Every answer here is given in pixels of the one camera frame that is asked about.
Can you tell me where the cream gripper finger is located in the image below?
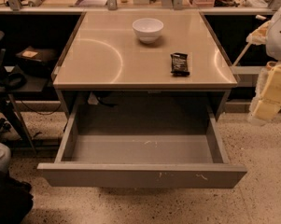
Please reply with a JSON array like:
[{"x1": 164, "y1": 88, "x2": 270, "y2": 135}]
[
  {"x1": 247, "y1": 63, "x2": 281, "y2": 125},
  {"x1": 246, "y1": 21, "x2": 271, "y2": 46}
]

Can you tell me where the black rxbar chocolate wrapper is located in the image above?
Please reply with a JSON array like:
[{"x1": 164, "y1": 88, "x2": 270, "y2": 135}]
[{"x1": 171, "y1": 52, "x2": 190, "y2": 76}]

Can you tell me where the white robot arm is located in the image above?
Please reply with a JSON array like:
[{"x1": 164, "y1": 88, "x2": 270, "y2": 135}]
[{"x1": 246, "y1": 7, "x2": 281, "y2": 126}]

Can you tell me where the grey cabinet with glossy top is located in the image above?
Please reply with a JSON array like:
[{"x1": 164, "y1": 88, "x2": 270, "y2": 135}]
[{"x1": 53, "y1": 9, "x2": 237, "y2": 115}]

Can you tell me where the grey open top drawer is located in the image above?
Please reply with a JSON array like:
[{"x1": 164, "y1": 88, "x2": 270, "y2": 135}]
[{"x1": 38, "y1": 94, "x2": 246, "y2": 189}]

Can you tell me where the tape roll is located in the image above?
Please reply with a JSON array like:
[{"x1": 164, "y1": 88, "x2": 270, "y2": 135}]
[{"x1": 266, "y1": 61, "x2": 276, "y2": 70}]

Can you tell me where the white ceramic bowl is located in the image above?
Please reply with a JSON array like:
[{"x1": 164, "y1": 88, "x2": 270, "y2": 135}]
[{"x1": 133, "y1": 18, "x2": 163, "y2": 44}]

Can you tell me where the black box with label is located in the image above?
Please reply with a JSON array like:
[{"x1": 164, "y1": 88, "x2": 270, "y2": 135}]
[{"x1": 16, "y1": 47, "x2": 58, "y2": 77}]

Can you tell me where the black office chair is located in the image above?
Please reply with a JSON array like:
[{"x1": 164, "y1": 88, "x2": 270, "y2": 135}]
[{"x1": 0, "y1": 30, "x2": 50, "y2": 154}]

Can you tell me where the person leg in grey trousers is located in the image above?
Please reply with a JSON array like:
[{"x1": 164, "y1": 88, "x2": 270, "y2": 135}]
[{"x1": 0, "y1": 143, "x2": 11, "y2": 173}]

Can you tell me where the black cable under cabinet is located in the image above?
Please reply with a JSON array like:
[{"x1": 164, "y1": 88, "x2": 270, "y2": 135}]
[{"x1": 94, "y1": 91, "x2": 119, "y2": 108}]

